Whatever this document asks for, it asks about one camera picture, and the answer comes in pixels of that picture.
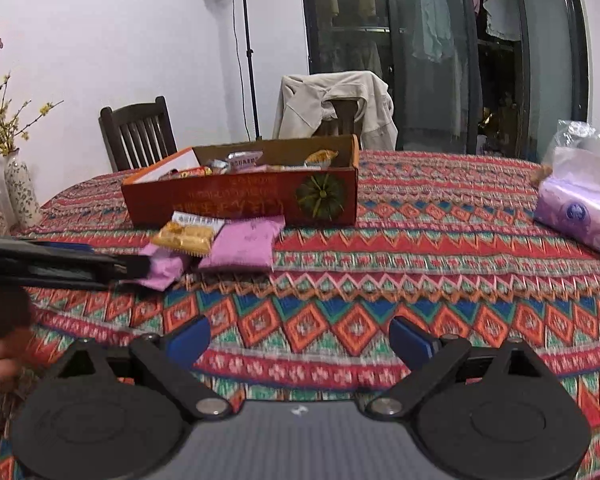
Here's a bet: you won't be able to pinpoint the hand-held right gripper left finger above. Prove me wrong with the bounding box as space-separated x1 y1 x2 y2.
42 315 233 421

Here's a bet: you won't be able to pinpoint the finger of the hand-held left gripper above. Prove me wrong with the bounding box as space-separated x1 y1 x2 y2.
0 238 97 262
0 255 152 292

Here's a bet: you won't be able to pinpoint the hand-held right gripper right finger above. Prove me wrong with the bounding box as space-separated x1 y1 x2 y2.
365 316 556 421

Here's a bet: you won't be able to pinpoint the pink snack packet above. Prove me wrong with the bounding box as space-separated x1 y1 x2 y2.
197 215 287 273
139 242 192 292
250 163 307 174

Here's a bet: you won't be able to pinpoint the orange blue snack packet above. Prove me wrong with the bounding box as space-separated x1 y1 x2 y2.
157 166 217 182

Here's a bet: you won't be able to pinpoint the orange cardboard box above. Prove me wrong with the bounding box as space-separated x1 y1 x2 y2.
121 134 359 228

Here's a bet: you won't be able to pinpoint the white oat crisp packet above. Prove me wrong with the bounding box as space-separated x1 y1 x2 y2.
227 151 266 169
171 211 227 229

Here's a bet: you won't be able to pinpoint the person's left hand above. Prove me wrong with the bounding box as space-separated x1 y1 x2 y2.
0 337 26 391

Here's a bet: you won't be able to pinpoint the floral ceramic vase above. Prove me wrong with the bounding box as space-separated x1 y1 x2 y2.
4 149 44 229

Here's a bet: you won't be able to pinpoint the yellow flower branches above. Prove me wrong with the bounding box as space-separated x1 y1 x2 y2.
0 74 65 157

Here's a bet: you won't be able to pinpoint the dark wooden chair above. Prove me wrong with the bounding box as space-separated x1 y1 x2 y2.
322 99 362 137
99 96 178 173

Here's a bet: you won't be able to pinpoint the yellow orange snack packet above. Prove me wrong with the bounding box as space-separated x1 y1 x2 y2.
305 148 339 167

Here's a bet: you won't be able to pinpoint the purple tissue pack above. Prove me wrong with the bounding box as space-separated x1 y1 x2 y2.
532 146 600 257

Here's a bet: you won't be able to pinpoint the dark framed glass door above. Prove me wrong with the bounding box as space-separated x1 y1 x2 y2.
300 0 591 162

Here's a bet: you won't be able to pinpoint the beige jacket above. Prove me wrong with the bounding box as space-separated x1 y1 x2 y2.
272 71 398 152

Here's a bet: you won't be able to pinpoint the clear plastic bag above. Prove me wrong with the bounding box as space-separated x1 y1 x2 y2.
546 119 600 162

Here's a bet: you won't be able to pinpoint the black light stand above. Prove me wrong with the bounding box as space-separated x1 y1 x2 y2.
226 0 264 142

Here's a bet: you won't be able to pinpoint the teal hanging garment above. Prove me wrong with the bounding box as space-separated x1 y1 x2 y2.
411 0 457 64

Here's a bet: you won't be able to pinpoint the white hanging garment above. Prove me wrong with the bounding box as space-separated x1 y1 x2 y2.
480 0 524 42

